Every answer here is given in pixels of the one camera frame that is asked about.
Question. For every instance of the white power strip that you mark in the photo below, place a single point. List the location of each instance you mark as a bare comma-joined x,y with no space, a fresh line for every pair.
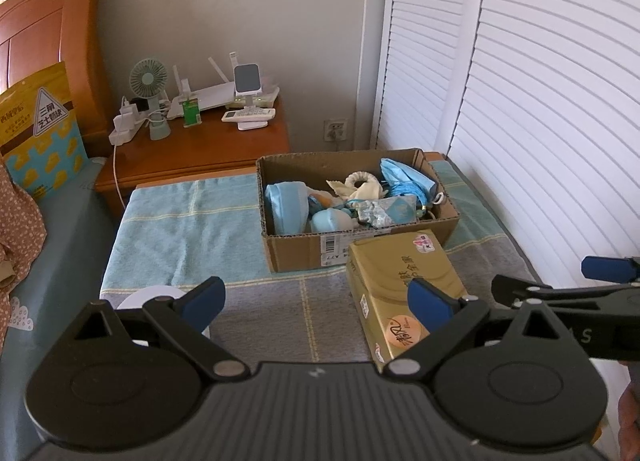
125,128

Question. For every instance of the blue face mask stack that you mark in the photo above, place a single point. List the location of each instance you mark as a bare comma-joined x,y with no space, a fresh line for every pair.
287,206

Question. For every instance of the blue face mask bundle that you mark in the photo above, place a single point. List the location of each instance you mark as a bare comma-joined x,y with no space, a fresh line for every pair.
405,173

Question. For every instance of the green card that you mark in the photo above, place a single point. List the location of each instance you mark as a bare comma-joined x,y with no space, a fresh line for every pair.
191,112

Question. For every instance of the teal towel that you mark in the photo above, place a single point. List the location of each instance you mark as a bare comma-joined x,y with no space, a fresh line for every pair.
190,231

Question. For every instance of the white foam disc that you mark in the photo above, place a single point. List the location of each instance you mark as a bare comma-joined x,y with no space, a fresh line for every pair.
150,297

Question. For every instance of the wooden bed headboard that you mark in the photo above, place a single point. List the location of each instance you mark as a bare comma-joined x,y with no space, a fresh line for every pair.
45,26

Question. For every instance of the beige cloth pouch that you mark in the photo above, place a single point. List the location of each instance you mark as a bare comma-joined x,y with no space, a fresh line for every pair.
365,191

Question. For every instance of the narrow white louvered door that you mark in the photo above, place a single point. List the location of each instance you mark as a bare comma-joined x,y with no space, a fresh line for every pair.
425,41

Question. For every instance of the cardboard box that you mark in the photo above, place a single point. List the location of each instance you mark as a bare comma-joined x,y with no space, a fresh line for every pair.
300,253

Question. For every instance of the person's right hand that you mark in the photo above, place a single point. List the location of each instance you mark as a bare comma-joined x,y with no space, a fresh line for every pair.
631,416

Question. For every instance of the small screen on white stand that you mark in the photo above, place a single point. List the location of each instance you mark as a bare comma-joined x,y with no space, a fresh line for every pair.
246,78

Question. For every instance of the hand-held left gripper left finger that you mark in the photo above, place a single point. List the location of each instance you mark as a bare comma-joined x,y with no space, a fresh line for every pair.
205,303

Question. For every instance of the yellow snack bag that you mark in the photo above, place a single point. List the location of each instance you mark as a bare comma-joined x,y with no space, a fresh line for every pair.
45,151

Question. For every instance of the small green desk fan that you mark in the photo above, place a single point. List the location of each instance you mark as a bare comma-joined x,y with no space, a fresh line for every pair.
148,78

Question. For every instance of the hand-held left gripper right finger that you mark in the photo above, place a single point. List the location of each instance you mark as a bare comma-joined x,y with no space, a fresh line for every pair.
429,305

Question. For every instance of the white wall socket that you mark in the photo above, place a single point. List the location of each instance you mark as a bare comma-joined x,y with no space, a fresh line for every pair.
336,130

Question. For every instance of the orange floral cloth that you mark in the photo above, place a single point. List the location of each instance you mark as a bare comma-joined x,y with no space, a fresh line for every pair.
20,221

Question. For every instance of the blue and white toy figure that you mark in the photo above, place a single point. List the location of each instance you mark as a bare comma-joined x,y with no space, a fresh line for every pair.
327,221

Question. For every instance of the wooden nightstand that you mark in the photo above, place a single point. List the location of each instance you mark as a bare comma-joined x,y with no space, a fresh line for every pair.
210,146

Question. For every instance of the clear plastic bag with items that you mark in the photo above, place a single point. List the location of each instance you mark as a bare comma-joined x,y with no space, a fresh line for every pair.
377,213

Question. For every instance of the gold tissue pack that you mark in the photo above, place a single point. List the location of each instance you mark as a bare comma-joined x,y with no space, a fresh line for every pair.
400,261

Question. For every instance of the wide white louvered door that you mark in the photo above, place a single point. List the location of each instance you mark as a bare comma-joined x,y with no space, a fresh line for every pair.
550,116

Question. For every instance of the white remote control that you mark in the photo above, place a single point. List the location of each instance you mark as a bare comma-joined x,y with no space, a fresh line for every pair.
247,114

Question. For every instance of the white router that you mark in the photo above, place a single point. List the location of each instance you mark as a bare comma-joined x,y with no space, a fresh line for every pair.
215,96

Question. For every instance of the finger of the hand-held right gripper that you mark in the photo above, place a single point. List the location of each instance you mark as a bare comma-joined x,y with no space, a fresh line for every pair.
607,268
575,296

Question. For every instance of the grey-green bed sheet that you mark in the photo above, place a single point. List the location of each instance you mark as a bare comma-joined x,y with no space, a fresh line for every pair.
65,251

